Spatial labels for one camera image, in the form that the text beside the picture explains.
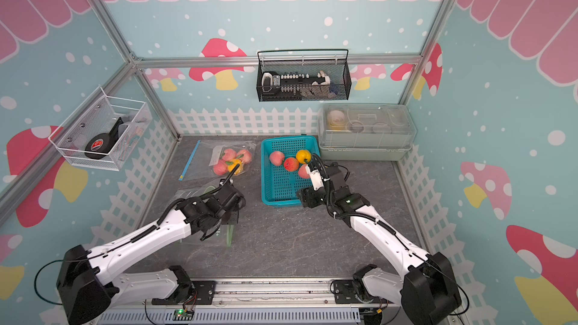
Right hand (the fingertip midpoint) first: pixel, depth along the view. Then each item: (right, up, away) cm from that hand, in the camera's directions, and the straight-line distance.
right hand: (305, 189), depth 82 cm
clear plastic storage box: (+27, +23, +20) cm, 41 cm away
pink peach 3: (-27, +12, +24) cm, 38 cm away
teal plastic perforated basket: (-10, -1, +18) cm, 21 cm away
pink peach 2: (-37, +7, +19) cm, 42 cm away
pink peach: (-35, +13, +24) cm, 44 cm away
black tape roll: (-65, +15, -12) cm, 68 cm away
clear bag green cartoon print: (-28, -16, -3) cm, 32 cm away
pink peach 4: (-12, +11, +21) cm, 27 cm away
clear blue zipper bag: (-43, +11, +23) cm, 50 cm away
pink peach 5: (0, +5, +18) cm, 19 cm away
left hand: (-27, -9, -1) cm, 29 cm away
